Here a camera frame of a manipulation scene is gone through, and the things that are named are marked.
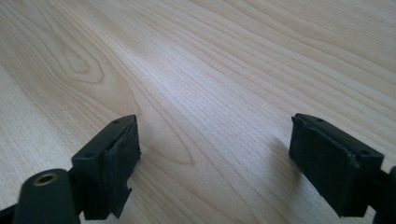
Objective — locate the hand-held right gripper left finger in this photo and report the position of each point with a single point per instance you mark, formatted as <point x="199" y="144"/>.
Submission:
<point x="106" y="168"/>

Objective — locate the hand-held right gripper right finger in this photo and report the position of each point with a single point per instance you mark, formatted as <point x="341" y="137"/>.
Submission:
<point x="330" y="168"/>

